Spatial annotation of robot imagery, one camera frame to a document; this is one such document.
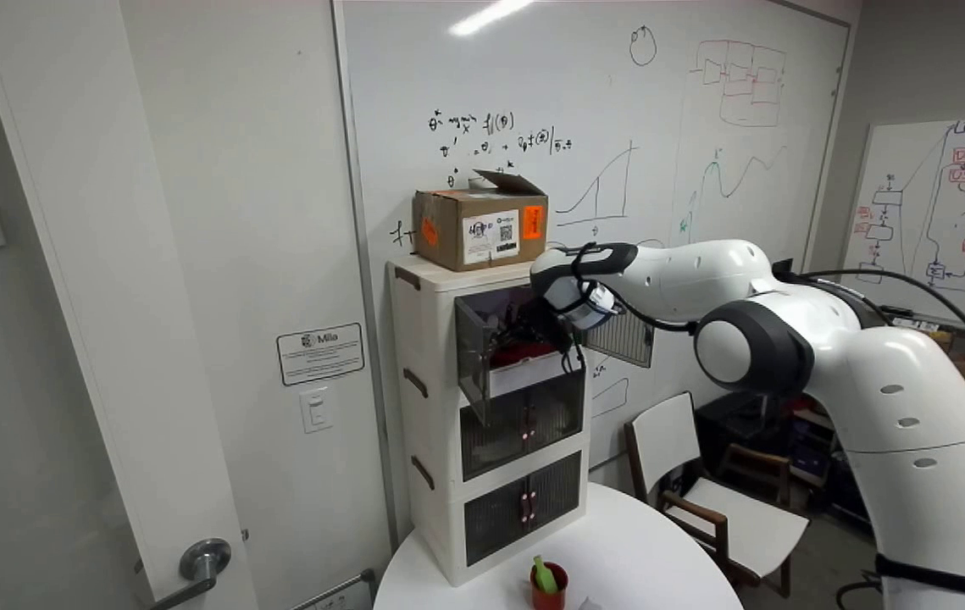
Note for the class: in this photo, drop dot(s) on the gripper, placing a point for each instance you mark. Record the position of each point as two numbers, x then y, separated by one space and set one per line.
546 322

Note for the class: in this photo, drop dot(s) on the brown cardboard box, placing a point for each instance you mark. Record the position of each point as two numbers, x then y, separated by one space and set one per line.
474 227

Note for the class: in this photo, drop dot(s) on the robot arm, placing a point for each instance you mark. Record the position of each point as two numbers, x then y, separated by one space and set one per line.
897 398

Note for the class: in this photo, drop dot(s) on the red cup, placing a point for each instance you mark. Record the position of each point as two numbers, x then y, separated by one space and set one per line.
548 598

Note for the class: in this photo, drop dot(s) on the dark mesh cabinet door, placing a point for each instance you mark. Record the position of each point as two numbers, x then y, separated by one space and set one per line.
492 440
557 415
494 525
555 496
470 356
623 341

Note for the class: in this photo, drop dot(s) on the white storage cabinet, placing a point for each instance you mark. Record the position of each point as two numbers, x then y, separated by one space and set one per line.
431 407

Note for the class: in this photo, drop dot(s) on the green plastic toy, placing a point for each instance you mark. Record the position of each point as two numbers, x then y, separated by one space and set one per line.
544 576

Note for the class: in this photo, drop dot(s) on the white wall sign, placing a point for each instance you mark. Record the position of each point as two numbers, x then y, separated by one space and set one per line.
320 353

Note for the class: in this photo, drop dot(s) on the grey door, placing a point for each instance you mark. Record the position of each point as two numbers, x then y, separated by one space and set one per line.
101 339

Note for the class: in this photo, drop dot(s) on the white wooden chair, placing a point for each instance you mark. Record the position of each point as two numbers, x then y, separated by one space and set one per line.
745 517

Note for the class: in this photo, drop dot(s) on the white light switch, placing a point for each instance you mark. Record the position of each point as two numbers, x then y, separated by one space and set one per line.
316 409

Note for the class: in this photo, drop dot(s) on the small whiteboard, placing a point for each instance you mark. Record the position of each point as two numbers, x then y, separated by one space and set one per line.
940 220

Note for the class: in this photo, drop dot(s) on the large whiteboard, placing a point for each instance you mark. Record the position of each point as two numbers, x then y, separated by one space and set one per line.
618 110

